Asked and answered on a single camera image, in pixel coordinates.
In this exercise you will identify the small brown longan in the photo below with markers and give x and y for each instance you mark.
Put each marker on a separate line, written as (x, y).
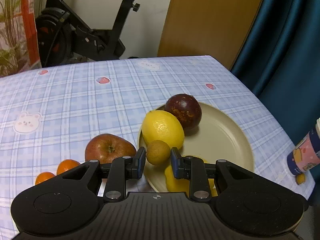
(158, 152)

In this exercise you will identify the small orange kumquat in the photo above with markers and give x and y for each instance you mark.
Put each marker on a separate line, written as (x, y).
(300, 178)

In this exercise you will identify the blue curtain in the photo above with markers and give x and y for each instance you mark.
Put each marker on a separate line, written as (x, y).
(282, 42)

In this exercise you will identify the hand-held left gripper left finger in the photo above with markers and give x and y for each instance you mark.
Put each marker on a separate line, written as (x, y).
(141, 162)

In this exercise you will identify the yellow lemon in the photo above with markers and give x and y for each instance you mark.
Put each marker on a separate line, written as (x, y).
(162, 127)

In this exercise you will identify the blue plaid tablecloth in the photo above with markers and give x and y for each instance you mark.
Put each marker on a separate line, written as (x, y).
(75, 100)

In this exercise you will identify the red apple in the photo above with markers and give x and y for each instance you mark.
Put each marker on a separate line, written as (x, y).
(107, 147)

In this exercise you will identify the yellow fruit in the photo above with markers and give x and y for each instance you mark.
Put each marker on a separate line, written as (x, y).
(172, 185)

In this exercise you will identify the pink printed cup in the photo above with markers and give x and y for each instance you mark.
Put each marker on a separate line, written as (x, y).
(303, 152)

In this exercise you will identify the small tangerine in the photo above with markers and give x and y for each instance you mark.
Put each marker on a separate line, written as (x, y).
(66, 166)
(44, 177)

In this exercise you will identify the wooden board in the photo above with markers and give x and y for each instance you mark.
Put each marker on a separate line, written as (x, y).
(207, 17)

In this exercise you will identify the beige plate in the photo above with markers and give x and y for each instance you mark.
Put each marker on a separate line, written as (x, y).
(220, 140)

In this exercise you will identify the dark purple passion fruit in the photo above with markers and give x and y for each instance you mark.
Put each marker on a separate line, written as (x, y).
(183, 110)

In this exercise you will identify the black exercise bike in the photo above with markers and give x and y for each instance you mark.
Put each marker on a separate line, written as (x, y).
(82, 35)

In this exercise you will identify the printed backdrop cloth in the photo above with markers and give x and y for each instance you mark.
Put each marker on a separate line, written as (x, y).
(15, 30)

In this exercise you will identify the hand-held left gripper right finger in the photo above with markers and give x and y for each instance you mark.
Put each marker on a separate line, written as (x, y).
(175, 165)

